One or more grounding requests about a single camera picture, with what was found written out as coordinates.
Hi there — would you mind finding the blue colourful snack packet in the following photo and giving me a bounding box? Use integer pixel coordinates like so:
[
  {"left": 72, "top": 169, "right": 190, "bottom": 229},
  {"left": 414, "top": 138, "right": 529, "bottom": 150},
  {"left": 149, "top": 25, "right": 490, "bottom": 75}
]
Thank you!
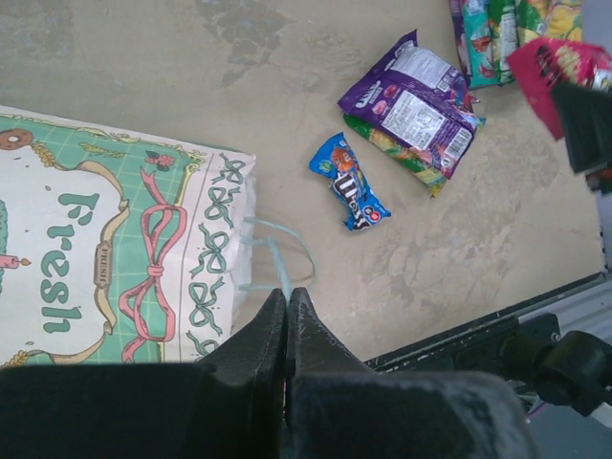
[{"left": 309, "top": 133, "right": 391, "bottom": 231}]

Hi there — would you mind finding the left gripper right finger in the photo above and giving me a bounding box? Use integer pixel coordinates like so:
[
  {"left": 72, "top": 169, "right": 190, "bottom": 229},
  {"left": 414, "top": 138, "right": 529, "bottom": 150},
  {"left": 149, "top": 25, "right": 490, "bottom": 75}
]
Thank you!
[{"left": 287, "top": 288, "right": 538, "bottom": 458}]

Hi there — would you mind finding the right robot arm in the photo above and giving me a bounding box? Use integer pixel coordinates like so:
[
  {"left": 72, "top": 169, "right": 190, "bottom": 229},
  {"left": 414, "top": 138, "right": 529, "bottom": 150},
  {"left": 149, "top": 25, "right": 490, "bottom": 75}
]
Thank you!
[{"left": 500, "top": 83, "right": 611, "bottom": 427}]

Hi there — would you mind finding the yellow green snack packet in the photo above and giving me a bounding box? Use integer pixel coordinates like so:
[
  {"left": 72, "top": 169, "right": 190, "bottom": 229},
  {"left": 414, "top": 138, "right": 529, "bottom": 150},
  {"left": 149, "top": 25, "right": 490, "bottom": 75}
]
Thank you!
[
  {"left": 514, "top": 0, "right": 582, "bottom": 46},
  {"left": 343, "top": 114, "right": 448, "bottom": 197}
]

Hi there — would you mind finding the purple jelly snack packet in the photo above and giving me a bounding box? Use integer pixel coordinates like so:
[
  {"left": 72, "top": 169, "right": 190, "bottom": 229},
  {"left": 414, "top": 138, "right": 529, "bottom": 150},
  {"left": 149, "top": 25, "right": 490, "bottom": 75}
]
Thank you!
[{"left": 338, "top": 31, "right": 485, "bottom": 180}]

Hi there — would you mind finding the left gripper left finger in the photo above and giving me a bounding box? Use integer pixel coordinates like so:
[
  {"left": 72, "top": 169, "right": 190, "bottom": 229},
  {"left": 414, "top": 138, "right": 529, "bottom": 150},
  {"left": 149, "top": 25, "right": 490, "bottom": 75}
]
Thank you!
[{"left": 1, "top": 290, "right": 287, "bottom": 458}]

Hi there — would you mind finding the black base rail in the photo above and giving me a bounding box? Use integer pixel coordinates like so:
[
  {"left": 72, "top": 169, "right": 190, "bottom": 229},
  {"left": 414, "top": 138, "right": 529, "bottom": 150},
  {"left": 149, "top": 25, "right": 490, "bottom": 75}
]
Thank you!
[{"left": 366, "top": 273, "right": 611, "bottom": 375}]

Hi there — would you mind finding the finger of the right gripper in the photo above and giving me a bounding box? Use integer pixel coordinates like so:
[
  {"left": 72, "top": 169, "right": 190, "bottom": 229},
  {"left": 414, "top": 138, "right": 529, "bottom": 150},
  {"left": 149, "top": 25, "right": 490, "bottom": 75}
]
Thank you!
[{"left": 552, "top": 82, "right": 611, "bottom": 194}]

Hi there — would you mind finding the teal mint candy packet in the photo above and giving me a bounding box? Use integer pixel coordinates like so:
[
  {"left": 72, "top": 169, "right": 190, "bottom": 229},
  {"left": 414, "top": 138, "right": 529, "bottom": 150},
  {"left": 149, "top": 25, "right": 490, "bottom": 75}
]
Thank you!
[{"left": 461, "top": 0, "right": 499, "bottom": 89}]

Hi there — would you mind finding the red snack packet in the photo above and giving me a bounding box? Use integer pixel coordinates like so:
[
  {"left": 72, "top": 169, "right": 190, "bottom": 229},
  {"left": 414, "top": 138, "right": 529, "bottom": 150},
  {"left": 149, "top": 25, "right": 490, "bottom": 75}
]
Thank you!
[{"left": 507, "top": 36, "right": 611, "bottom": 141}]

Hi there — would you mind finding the green patterned paper bag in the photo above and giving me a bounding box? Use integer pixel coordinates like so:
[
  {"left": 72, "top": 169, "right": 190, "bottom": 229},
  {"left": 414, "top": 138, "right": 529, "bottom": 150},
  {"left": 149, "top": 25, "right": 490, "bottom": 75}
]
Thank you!
[{"left": 0, "top": 104, "right": 317, "bottom": 367}]

